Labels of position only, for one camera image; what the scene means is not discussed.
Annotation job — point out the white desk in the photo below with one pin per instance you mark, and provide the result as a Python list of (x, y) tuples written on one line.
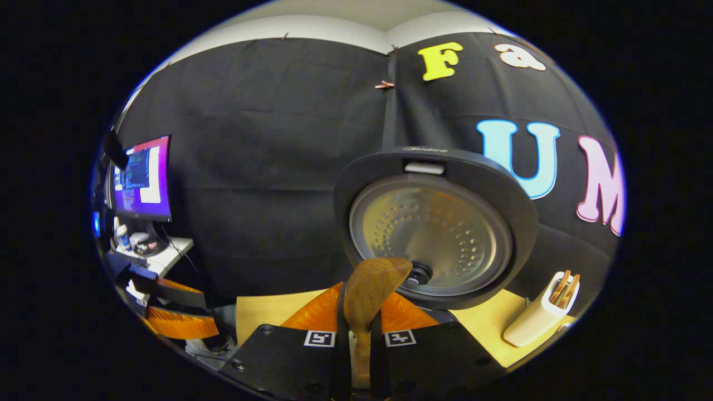
[(170, 253)]

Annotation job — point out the black backdrop cloth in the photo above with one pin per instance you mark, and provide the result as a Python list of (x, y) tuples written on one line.
[(267, 167)]

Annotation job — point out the small white bottle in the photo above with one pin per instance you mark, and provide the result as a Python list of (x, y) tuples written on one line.
[(123, 239)]

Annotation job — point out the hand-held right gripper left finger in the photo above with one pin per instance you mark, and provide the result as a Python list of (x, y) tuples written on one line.
[(278, 362)]

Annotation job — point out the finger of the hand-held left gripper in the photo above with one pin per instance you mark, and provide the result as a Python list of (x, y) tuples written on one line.
[(178, 287), (178, 326)]

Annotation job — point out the pink clothes clip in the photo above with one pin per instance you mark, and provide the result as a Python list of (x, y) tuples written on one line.
[(384, 84)]

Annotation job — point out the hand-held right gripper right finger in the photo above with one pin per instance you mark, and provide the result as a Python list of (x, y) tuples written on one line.
[(440, 359)]

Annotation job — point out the wooden spoon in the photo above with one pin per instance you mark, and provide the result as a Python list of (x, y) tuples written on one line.
[(370, 287)]

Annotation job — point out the computer monitor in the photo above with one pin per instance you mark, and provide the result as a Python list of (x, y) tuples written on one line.
[(145, 178)]

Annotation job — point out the black rice cooker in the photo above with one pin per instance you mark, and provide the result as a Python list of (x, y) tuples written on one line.
[(501, 189)]

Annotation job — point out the white toaster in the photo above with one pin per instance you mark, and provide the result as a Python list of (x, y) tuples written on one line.
[(535, 323)]

